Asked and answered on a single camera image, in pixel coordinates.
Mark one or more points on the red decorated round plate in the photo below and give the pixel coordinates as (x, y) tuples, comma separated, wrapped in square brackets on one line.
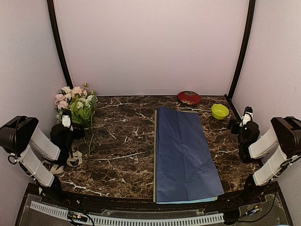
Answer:
[(189, 98)]

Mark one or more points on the black frame post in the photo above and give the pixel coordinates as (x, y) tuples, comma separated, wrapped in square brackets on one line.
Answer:
[(243, 49), (58, 43)]

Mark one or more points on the pink rose stem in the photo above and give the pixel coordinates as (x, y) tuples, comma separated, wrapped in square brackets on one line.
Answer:
[(61, 101)]

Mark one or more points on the yellow-green wrapping paper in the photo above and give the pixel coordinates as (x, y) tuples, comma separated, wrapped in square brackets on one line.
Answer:
[(155, 158)]

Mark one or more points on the right black frame post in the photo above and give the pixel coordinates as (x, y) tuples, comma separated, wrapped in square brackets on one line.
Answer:
[(243, 49)]

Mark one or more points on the lime green bowl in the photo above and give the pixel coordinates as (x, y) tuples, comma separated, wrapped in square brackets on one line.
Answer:
[(219, 111)]

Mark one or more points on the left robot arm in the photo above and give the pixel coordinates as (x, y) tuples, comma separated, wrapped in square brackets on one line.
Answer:
[(28, 146)]

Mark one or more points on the cream ribbon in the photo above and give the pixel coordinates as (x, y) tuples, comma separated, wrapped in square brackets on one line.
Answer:
[(74, 161)]

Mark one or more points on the dark blue wrapping paper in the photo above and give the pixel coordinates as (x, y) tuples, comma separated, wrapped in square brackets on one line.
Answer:
[(185, 172)]

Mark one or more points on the cream rose stem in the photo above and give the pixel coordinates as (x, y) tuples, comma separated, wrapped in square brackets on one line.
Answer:
[(70, 93)]

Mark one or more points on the white slotted cable duct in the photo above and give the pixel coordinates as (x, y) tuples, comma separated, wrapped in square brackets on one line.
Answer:
[(96, 220)]

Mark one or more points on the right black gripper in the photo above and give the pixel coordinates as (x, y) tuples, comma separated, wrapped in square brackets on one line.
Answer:
[(236, 122)]

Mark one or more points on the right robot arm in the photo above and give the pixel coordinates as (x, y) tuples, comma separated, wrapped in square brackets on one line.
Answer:
[(281, 144)]

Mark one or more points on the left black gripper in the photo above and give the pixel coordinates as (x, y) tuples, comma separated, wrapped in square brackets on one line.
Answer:
[(78, 135)]

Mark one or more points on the left black frame post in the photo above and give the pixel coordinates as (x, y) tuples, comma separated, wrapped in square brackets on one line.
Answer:
[(58, 43)]

